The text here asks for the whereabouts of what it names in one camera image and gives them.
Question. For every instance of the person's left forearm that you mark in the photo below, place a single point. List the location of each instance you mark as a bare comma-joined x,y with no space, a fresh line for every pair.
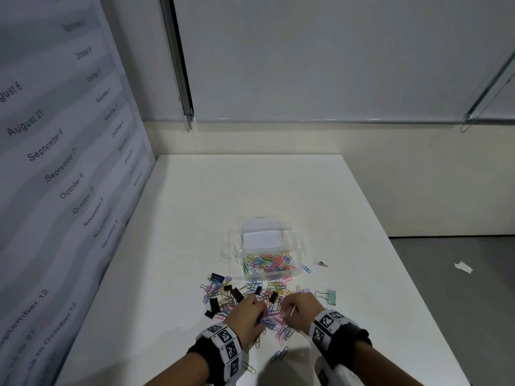
181,371

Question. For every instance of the metal blind rail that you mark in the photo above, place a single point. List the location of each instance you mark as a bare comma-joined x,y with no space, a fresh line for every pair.
179,64
489,92

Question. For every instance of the person's left fingers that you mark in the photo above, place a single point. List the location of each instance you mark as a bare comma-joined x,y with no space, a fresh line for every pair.
259,311

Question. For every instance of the person's right forearm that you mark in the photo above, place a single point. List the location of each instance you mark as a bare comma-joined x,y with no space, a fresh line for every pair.
382,365

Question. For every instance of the clear plastic storage box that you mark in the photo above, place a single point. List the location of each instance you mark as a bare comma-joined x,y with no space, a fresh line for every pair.
267,247

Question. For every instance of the wrist marker band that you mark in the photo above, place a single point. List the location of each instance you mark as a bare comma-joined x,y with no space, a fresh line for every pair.
225,347
334,331

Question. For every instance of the person's left hand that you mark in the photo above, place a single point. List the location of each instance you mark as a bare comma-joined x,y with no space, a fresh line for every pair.
241,317

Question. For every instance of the person's right fingers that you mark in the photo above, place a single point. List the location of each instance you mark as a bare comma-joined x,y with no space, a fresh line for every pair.
286,311

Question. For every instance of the left wrist marker band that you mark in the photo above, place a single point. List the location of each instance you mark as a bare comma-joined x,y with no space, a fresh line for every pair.
225,347

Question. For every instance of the green binder clip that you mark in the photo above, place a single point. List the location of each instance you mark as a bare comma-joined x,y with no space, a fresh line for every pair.
330,297

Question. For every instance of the white roller blind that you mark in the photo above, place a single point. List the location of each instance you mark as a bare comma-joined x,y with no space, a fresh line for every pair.
342,56

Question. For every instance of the pile of loose colourful paper clips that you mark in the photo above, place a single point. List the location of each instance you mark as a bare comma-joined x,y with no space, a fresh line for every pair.
277,317

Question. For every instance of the blue paper clip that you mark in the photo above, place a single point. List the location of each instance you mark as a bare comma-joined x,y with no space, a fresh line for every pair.
307,269

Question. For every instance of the white paper scrap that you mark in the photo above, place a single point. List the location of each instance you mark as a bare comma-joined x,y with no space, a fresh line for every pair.
463,267

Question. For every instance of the heap of boxed paper clips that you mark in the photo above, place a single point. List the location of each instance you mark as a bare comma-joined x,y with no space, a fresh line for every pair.
268,262

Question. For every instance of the white wrist device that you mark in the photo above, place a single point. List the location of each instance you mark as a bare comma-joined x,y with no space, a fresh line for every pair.
332,371

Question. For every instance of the white paper label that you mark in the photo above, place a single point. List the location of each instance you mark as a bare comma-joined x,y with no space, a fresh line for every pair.
261,239

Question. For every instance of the printed date banner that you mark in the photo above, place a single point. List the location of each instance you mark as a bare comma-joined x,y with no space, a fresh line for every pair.
60,176

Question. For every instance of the person's right hand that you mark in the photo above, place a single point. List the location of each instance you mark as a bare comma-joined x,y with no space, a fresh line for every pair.
303,313

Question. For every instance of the group of black binder clips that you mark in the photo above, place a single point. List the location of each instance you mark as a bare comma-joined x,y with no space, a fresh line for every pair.
236,295

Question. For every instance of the right wrist marker band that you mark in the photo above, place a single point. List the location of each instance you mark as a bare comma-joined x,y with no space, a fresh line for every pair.
334,331

